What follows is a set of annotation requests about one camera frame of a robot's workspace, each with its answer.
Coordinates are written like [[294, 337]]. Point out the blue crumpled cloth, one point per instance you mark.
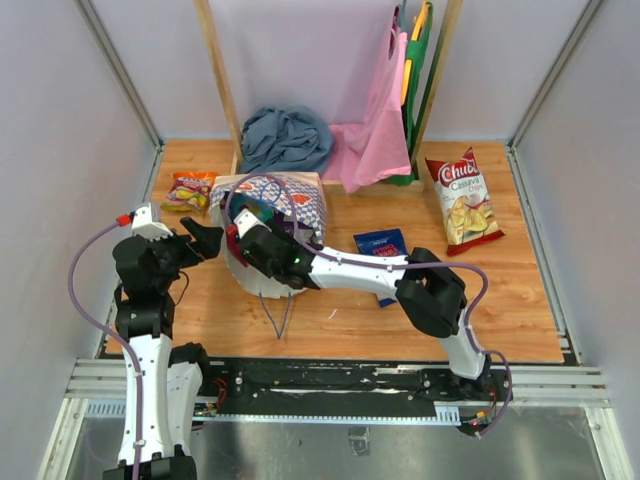
[[285, 140]]

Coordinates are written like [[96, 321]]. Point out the pink t-shirt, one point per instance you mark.
[[375, 149]]

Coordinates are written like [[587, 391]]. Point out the green t-shirt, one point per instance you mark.
[[409, 113]]

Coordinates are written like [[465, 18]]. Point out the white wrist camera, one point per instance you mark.
[[241, 225], [145, 221]]

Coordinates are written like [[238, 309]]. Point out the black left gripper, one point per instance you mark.
[[207, 242]]

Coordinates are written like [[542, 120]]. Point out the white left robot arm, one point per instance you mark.
[[162, 380]]

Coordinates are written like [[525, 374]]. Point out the blue checkered paper bag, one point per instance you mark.
[[286, 199]]

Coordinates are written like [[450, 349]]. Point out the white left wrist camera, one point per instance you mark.
[[145, 221]]

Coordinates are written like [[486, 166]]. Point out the red Chubi cassava chips bag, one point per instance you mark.
[[468, 213]]

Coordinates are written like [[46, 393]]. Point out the colourful orange candy bag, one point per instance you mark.
[[189, 192]]

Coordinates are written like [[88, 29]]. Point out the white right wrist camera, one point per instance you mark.
[[241, 225]]

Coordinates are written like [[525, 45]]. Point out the aluminium frame rails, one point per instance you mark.
[[579, 154]]

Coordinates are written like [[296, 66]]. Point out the blue Burts chips bag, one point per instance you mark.
[[381, 243]]

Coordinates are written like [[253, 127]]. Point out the yellow clothes hanger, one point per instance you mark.
[[415, 52]]

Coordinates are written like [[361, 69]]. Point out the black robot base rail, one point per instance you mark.
[[305, 389]]

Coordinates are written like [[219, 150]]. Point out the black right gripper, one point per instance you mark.
[[262, 268]]

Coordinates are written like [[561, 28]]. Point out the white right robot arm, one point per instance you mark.
[[437, 297]]

